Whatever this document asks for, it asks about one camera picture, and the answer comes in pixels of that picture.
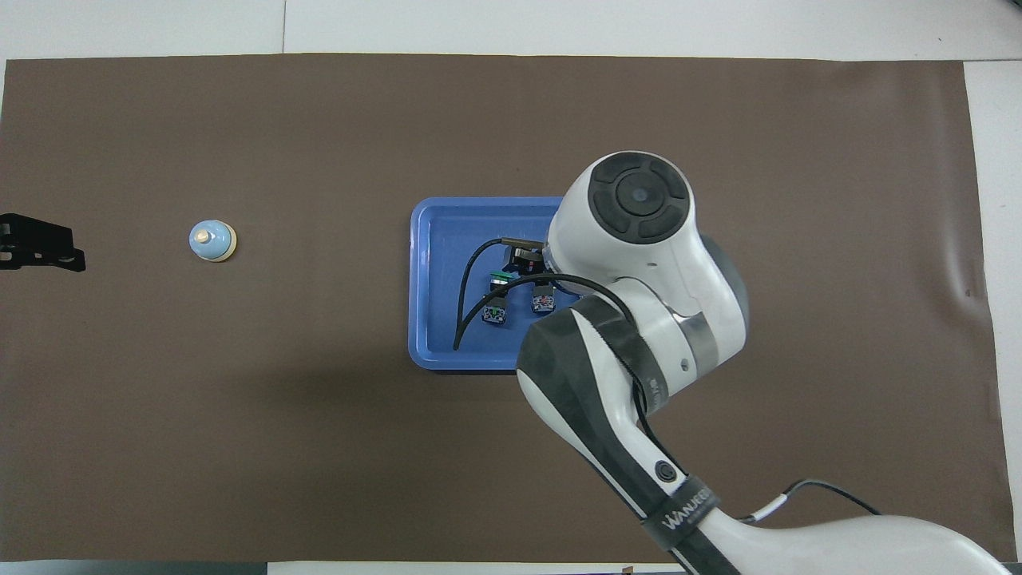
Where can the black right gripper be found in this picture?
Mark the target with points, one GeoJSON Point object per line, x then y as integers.
{"type": "Point", "coordinates": [531, 262]}

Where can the blue plastic tray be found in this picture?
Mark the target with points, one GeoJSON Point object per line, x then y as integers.
{"type": "Point", "coordinates": [439, 239]}

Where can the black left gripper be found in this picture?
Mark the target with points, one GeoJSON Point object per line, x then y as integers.
{"type": "Point", "coordinates": [16, 239]}

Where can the brown table mat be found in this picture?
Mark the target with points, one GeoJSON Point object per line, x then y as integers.
{"type": "Point", "coordinates": [239, 439]}

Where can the red mushroom push button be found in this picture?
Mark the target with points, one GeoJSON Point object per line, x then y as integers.
{"type": "Point", "coordinates": [544, 302]}

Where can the light blue call bell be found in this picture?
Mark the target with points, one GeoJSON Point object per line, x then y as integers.
{"type": "Point", "coordinates": [212, 242]}

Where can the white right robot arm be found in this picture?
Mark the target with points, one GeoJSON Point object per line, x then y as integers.
{"type": "Point", "coordinates": [639, 263]}

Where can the green mushroom push button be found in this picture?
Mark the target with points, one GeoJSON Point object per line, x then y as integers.
{"type": "Point", "coordinates": [495, 313]}

